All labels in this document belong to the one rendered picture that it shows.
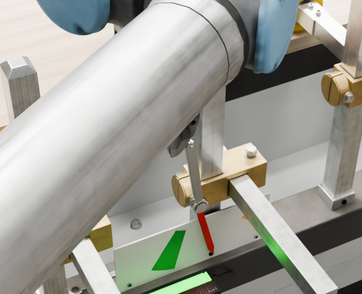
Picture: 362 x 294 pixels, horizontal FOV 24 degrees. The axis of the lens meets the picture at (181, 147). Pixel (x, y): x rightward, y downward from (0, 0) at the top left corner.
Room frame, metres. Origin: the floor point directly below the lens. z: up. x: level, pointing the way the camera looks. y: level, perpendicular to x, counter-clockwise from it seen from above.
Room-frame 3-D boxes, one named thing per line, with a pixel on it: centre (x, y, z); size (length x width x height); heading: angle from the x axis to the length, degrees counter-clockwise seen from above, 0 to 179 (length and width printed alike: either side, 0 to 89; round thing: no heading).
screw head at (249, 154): (0.93, -0.10, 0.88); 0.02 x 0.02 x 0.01
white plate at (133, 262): (0.86, -0.02, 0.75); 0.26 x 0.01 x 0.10; 116
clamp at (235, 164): (0.91, -0.06, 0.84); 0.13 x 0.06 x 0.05; 116
